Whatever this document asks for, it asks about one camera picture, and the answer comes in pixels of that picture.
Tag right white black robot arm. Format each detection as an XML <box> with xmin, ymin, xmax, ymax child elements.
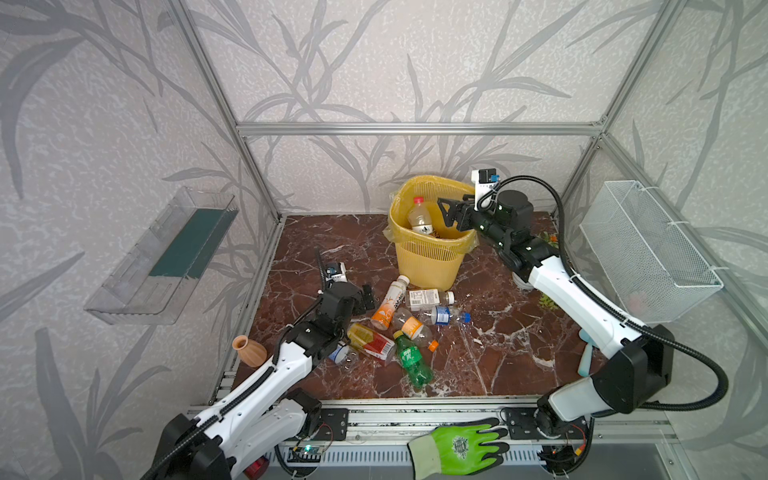
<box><xmin>437</xmin><ymin>169</ymin><xmax>729</xmax><ymax>438</ymax></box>

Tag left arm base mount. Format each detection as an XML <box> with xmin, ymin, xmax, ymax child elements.
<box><xmin>290</xmin><ymin>408</ymin><xmax>350</xmax><ymax>441</ymax></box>

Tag square clear bottle white label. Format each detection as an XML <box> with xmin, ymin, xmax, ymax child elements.
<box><xmin>405</xmin><ymin>289</ymin><xmax>455</xmax><ymax>312</ymax></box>

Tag clear bottle orange label cap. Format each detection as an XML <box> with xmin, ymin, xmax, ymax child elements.
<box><xmin>392</xmin><ymin>307</ymin><xmax>439</xmax><ymax>352</ymax></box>

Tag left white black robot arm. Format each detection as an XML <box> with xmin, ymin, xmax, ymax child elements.
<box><xmin>143</xmin><ymin>281</ymin><xmax>375</xmax><ymax>479</ymax></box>

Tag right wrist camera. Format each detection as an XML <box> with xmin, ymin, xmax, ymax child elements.
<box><xmin>471</xmin><ymin>168</ymin><xmax>500</xmax><ymax>205</ymax></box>

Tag white wire mesh basket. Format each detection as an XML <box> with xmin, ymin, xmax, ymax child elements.
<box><xmin>580</xmin><ymin>180</ymin><xmax>723</xmax><ymax>324</ymax></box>

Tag white pot artificial flowers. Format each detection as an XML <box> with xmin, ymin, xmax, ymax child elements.
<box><xmin>512</xmin><ymin>232</ymin><xmax>562</xmax><ymax>311</ymax></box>

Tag green circuit board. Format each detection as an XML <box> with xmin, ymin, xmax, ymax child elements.
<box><xmin>287</xmin><ymin>444</ymin><xmax>329</xmax><ymax>464</ymax></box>

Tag green black work glove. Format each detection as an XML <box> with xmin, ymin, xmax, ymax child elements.
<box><xmin>407</xmin><ymin>417</ymin><xmax>509</xmax><ymax>480</ymax></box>

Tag orange white milk tea bottle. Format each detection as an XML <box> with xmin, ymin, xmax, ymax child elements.
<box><xmin>371</xmin><ymin>275</ymin><xmax>410</xmax><ymax>331</ymax></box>

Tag clear bottle blue label left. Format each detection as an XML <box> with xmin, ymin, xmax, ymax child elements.
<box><xmin>329</xmin><ymin>343</ymin><xmax>357</xmax><ymax>370</ymax></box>

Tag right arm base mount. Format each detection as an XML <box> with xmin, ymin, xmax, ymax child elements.
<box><xmin>500</xmin><ymin>406</ymin><xmax>591</xmax><ymax>441</ymax></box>

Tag yellow slatted waste bin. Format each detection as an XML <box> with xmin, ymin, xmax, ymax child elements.
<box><xmin>389</xmin><ymin>175</ymin><xmax>481</xmax><ymax>292</ymax></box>

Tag yellow plastic bin liner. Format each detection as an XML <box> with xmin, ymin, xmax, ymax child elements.
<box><xmin>388</xmin><ymin>175</ymin><xmax>477</xmax><ymax>260</ymax></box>

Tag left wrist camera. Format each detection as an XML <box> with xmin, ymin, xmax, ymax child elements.
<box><xmin>321</xmin><ymin>262</ymin><xmax>348</xmax><ymax>283</ymax></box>

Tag clear acrylic wall shelf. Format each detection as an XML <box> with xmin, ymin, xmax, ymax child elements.
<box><xmin>84</xmin><ymin>187</ymin><xmax>239</xmax><ymax>326</ymax></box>

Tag yellow red label tea bottle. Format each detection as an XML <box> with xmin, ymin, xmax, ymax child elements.
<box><xmin>347</xmin><ymin>323</ymin><xmax>395</xmax><ymax>363</ymax></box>

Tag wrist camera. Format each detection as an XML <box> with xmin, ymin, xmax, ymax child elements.
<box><xmin>321</xmin><ymin>262</ymin><xmax>348</xmax><ymax>283</ymax></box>
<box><xmin>471</xmin><ymin>168</ymin><xmax>500</xmax><ymax>205</ymax></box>

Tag small terracotta vase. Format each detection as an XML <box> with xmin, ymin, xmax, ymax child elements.
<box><xmin>232</xmin><ymin>335</ymin><xmax>268</xmax><ymax>369</ymax></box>

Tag small clear bottle blue label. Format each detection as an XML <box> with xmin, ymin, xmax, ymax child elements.
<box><xmin>419</xmin><ymin>306</ymin><xmax>471</xmax><ymax>326</ymax></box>

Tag green soda bottle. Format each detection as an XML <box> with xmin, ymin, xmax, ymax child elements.
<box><xmin>393</xmin><ymin>330</ymin><xmax>433</xmax><ymax>390</ymax></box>

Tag light blue bottle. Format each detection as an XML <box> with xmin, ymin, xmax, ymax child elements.
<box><xmin>577</xmin><ymin>329</ymin><xmax>595</xmax><ymax>377</ymax></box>

